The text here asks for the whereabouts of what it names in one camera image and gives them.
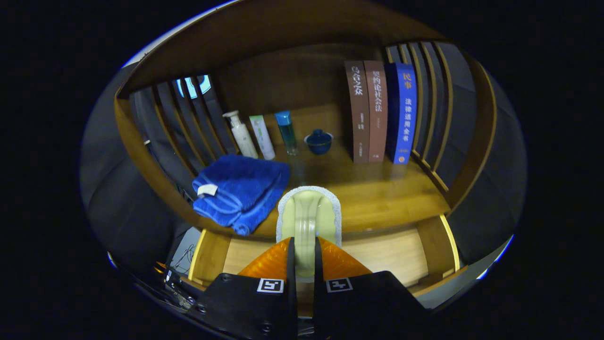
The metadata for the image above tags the blue folded towel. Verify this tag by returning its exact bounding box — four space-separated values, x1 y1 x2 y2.
192 154 291 236

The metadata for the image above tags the teal blue bottle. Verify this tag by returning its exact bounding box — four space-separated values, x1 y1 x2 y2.
275 111 299 156

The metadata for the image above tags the wooden countertop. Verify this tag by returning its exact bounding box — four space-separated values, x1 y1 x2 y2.
198 102 451 237

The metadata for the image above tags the wooden drawer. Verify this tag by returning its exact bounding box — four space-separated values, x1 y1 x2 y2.
188 213 469 317

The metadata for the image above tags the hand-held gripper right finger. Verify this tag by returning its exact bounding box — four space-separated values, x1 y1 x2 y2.
314 237 432 340

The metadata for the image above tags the reddish brown book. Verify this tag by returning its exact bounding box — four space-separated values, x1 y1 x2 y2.
364 60 388 163

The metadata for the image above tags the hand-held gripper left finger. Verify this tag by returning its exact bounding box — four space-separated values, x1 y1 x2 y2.
196 237 299 340

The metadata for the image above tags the blue book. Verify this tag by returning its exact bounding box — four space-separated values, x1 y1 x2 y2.
385 62 418 165

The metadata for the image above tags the white pump bottle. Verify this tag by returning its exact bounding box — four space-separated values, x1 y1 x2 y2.
223 110 259 159

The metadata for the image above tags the dark floor device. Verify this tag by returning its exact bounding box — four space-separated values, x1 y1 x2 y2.
156 262 201 310

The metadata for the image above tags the dark brown book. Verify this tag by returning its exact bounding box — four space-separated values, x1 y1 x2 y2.
344 60 370 164

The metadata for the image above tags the green scrub brush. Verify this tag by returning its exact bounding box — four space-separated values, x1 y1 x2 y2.
276 186 343 279

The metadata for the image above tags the white green tube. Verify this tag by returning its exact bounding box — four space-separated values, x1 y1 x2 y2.
249 115 276 161

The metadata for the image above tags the dark blue lidded teacup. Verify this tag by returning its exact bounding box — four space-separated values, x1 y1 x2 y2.
304 129 334 155

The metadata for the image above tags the wooden cabinet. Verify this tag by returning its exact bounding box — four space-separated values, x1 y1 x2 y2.
113 0 498 303

